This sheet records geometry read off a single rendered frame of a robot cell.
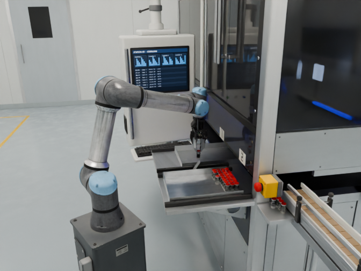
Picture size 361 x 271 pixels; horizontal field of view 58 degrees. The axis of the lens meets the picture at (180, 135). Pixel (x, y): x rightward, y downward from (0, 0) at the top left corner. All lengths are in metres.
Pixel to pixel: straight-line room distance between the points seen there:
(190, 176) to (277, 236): 0.51
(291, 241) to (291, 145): 0.50
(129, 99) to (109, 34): 5.43
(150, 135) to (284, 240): 1.16
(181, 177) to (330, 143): 0.72
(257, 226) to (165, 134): 1.06
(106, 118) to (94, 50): 5.35
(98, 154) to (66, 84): 5.47
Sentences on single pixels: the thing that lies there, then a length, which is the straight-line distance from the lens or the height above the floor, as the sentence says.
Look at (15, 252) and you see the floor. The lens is 2.90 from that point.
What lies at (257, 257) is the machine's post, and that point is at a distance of 1.68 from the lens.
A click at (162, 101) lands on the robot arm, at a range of 1.42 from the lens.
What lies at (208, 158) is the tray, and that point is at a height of 0.88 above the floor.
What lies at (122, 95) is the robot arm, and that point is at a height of 1.36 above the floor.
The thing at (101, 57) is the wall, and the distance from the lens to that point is 6.79.
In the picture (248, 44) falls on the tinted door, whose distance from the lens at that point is 1.50.
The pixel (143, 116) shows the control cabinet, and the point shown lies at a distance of 2.26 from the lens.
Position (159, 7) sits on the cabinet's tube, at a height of 1.72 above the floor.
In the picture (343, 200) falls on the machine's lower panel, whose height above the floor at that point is 0.85.
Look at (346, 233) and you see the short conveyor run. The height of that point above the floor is 0.93.
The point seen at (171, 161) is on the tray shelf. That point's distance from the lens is 1.87.
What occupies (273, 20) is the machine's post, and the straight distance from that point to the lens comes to 1.29.
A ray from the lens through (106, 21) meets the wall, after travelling 6.74.
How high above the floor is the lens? 1.66
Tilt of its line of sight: 20 degrees down
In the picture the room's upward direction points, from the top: 1 degrees counter-clockwise
